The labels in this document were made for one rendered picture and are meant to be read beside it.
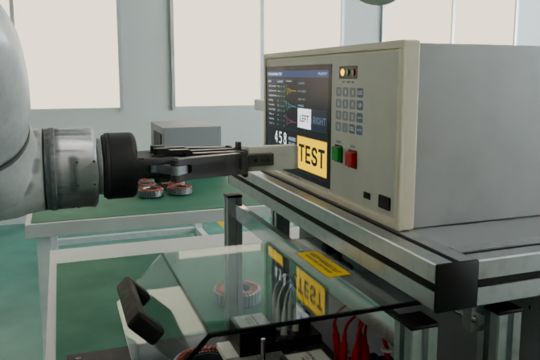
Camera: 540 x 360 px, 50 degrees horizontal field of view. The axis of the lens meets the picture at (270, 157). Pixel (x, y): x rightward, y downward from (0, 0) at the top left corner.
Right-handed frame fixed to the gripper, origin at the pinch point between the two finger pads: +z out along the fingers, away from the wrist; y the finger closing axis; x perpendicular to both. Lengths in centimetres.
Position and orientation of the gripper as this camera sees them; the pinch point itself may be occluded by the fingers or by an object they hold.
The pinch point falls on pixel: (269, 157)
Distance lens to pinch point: 71.6
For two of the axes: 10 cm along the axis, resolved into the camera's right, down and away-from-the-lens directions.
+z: 9.4, -0.5, 3.3
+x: 0.0, -9.9, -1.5
